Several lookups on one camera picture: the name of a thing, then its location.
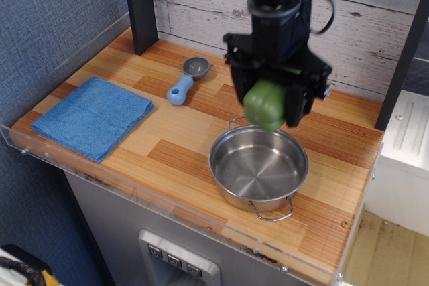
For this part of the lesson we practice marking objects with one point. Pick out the black left vertical post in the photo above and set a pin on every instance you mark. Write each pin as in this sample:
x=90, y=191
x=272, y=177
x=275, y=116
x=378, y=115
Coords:
x=143, y=24

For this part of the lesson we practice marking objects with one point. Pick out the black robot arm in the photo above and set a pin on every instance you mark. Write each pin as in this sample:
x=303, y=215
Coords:
x=280, y=8

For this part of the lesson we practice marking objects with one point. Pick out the stainless steel pot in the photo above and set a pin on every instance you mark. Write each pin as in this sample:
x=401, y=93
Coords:
x=258, y=171

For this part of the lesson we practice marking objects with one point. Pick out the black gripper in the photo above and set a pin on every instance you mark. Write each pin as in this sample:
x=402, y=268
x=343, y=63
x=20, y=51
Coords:
x=277, y=49

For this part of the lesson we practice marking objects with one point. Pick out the blue folded cloth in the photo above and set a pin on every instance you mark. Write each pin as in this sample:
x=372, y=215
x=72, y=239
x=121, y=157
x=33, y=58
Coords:
x=93, y=119

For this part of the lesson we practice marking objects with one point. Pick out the blue grey scoop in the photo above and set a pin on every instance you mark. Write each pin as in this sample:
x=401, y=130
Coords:
x=194, y=69

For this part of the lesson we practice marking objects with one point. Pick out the grey dispenser button panel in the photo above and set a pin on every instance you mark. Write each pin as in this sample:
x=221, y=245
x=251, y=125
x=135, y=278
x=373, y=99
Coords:
x=171, y=264

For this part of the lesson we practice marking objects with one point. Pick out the white toy sink unit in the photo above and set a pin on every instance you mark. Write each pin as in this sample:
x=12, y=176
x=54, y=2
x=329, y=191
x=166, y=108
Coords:
x=398, y=188

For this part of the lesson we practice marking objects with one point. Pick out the black right vertical post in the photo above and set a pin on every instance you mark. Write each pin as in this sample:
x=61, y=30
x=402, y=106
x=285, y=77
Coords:
x=411, y=44

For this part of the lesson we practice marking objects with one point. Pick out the black vertical post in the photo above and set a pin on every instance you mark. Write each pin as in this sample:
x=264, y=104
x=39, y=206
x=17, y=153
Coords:
x=143, y=24
x=411, y=44

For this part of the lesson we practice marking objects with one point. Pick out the black yellow object corner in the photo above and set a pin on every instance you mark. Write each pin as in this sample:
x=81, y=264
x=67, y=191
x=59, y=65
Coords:
x=19, y=267

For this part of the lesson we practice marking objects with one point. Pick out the green bell pepper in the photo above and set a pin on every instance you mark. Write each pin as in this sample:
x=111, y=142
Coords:
x=265, y=105

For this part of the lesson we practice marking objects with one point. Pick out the clear acrylic guard rail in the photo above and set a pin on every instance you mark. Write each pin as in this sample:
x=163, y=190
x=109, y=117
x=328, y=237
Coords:
x=162, y=164

